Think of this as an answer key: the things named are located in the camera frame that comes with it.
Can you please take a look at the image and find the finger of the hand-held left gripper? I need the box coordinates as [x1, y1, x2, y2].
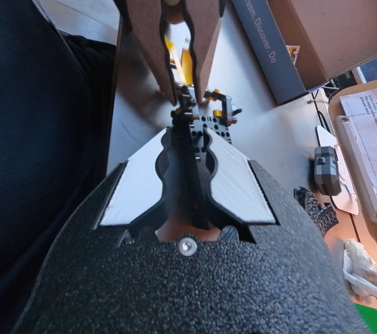
[181, 0, 224, 105]
[117, 0, 177, 106]

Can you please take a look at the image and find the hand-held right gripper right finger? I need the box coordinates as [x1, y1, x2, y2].
[203, 127, 279, 225]

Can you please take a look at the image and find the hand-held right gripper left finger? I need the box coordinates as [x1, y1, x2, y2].
[99, 127, 171, 227]

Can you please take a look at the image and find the yellow grey brick arm assembly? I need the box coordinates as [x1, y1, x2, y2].
[156, 35, 244, 135]

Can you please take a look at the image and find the black perforated battery box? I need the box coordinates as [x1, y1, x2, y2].
[170, 116, 237, 230]

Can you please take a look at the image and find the grey desk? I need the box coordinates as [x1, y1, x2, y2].
[106, 0, 377, 252]

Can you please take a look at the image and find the grey brick motor block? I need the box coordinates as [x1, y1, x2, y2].
[313, 145, 343, 197]

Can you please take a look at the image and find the blue yellow instruction booklet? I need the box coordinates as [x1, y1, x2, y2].
[286, 44, 301, 68]

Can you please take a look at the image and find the navy cardboard box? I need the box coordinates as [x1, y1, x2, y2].
[228, 0, 377, 106]

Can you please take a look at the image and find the instruction sheet on clipboard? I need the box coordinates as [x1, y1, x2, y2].
[328, 80, 377, 224]

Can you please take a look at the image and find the white crumpled tissue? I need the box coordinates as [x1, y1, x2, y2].
[342, 238, 377, 303]

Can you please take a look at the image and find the printed instruction sheet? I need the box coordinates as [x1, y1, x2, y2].
[339, 88, 377, 191]

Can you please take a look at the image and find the green plastic bin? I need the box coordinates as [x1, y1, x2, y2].
[354, 302, 377, 334]

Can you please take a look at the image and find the black cable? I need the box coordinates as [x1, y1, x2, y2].
[307, 88, 334, 135]

